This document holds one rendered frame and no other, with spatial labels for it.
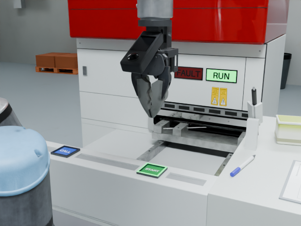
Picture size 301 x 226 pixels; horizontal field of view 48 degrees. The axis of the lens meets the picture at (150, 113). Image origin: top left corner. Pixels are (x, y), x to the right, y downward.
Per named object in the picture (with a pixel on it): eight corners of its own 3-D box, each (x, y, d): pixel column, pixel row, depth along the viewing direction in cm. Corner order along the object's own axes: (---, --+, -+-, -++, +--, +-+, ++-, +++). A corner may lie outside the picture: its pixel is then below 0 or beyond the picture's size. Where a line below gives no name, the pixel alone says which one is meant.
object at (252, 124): (247, 141, 97) (250, 97, 94) (260, 144, 96) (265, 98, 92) (242, 149, 92) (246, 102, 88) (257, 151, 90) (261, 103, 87)
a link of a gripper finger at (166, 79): (171, 98, 73) (172, 58, 71) (168, 100, 72) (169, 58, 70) (151, 96, 75) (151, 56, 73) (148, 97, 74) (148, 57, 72)
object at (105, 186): (42, 181, 105) (38, 138, 101) (216, 228, 82) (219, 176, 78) (19, 194, 97) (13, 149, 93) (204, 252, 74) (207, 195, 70)
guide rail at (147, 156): (169, 140, 140) (169, 132, 139) (174, 140, 139) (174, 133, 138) (100, 195, 97) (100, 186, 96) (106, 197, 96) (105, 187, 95)
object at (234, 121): (149, 128, 146) (149, 106, 143) (254, 144, 127) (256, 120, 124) (148, 129, 144) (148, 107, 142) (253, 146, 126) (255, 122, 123)
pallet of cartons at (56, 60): (94, 70, 836) (93, 54, 825) (73, 75, 765) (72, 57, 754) (56, 67, 886) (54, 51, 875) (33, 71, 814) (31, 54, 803)
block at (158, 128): (161, 126, 138) (161, 119, 137) (169, 127, 136) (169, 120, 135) (153, 132, 131) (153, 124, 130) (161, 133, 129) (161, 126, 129)
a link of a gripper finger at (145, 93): (160, 112, 80) (161, 73, 78) (149, 119, 75) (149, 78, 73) (148, 110, 82) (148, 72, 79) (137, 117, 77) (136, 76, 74)
